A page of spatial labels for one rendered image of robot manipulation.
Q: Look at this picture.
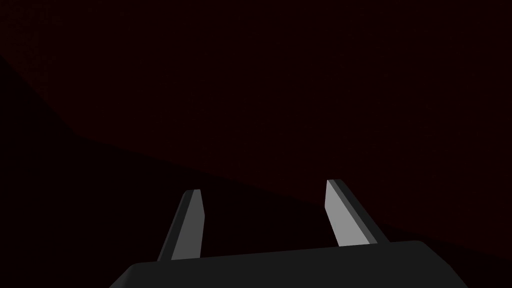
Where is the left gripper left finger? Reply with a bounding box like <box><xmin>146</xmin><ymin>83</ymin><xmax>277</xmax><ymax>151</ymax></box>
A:
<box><xmin>157</xmin><ymin>189</ymin><xmax>206</xmax><ymax>263</ymax></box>

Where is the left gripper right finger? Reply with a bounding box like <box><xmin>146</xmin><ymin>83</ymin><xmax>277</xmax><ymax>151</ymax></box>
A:
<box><xmin>324</xmin><ymin>179</ymin><xmax>391</xmax><ymax>248</ymax></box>

